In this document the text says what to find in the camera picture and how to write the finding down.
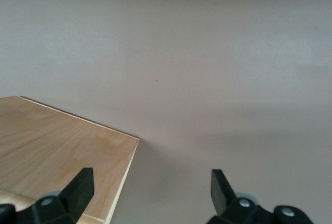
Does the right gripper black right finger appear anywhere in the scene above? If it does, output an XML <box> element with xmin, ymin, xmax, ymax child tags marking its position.
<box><xmin>206</xmin><ymin>169</ymin><xmax>314</xmax><ymax>224</ymax></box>

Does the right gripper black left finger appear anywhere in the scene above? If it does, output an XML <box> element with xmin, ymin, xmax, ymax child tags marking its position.
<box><xmin>0</xmin><ymin>167</ymin><xmax>95</xmax><ymax>224</ymax></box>

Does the light wooden drawer cabinet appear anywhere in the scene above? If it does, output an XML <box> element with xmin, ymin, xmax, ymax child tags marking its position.
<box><xmin>0</xmin><ymin>95</ymin><xmax>140</xmax><ymax>224</ymax></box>

